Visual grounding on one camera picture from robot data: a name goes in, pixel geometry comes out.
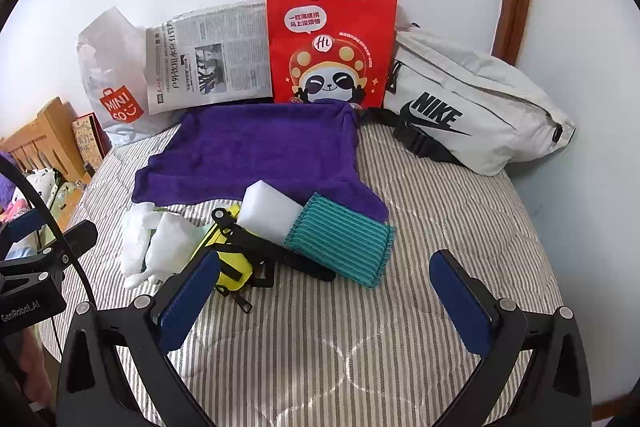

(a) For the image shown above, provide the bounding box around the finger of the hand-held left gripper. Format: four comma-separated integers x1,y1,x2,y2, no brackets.
47,220,99,261
0,208,51,246

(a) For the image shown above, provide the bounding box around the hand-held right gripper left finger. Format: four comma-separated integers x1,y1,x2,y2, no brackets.
57,249,223,427

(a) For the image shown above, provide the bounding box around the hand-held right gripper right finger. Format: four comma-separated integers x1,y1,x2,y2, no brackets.
429,249,593,427

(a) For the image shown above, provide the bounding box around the yellow mesh pouch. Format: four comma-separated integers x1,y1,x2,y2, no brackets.
192,204,336,313

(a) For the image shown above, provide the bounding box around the white glove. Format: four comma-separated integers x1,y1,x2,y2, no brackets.
120,202,211,290

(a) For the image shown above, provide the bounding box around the white sponge block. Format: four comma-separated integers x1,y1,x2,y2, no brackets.
236,181,304,247

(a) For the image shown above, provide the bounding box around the teal striped cleaning cloth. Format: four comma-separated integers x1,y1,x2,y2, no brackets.
284,193,396,289

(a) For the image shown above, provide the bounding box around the person's left forearm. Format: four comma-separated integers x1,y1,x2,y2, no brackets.
0,332,53,413

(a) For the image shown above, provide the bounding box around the pink cloth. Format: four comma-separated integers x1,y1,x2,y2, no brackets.
0,199,31,228

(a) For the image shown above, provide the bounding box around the white plush toy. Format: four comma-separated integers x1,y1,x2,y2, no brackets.
17,169,66,208

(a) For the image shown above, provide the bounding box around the brown patterned box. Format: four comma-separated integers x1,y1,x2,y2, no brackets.
71,113,112,168

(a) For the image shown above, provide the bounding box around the wooden headboard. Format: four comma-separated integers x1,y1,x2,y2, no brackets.
0,97,88,182

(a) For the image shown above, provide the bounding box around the striped bed mattress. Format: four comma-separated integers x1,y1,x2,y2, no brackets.
37,107,573,427

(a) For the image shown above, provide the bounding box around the purple towel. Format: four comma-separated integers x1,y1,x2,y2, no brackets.
132,101,390,222

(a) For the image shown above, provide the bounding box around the white plastic shopping bag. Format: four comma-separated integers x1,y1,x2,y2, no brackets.
76,7,173,142

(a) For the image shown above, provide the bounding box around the white waist bag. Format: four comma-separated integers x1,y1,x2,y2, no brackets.
360,23,577,178

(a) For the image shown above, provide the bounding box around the folded newspaper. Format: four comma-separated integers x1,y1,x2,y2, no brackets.
146,0,275,115

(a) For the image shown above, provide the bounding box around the red panda-print paper bag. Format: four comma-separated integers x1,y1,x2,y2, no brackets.
265,0,399,108

